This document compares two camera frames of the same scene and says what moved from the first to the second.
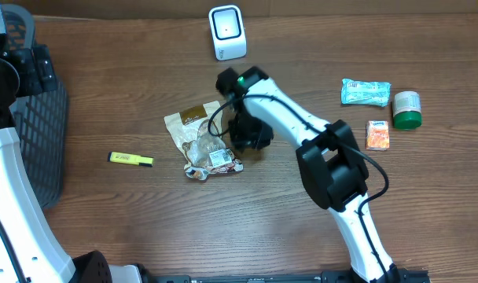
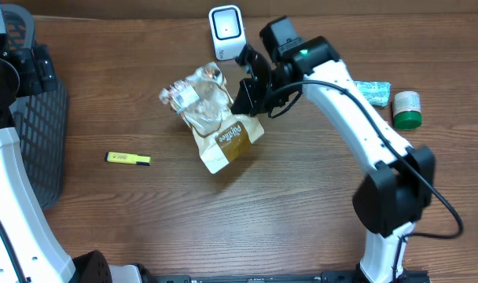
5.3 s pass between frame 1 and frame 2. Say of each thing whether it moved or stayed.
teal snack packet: stayed
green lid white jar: stayed
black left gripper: stayed
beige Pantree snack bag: moved
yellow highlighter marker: stayed
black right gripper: moved
